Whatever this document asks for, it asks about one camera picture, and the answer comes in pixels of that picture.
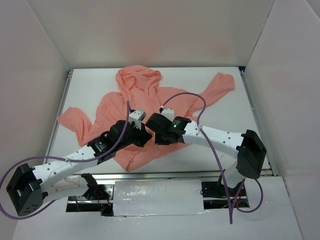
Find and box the pink hooded zip jacket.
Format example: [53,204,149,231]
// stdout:
[57,64,236,173]

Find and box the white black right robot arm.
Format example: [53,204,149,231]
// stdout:
[146,113,267,196]

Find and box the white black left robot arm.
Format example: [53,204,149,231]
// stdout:
[6,120,152,219]

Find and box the grey white left wrist camera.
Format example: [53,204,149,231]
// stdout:
[128,109,147,130]

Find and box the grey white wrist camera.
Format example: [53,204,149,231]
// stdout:
[159,106,175,122]
[128,109,147,130]

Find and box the grey white right wrist camera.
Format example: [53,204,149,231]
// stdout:
[159,106,175,122]

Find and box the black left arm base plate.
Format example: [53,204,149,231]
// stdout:
[81,184,112,200]

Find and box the aluminium table frame rail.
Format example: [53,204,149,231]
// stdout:
[45,69,74,156]

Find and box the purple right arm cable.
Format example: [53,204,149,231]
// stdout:
[162,92,263,225]

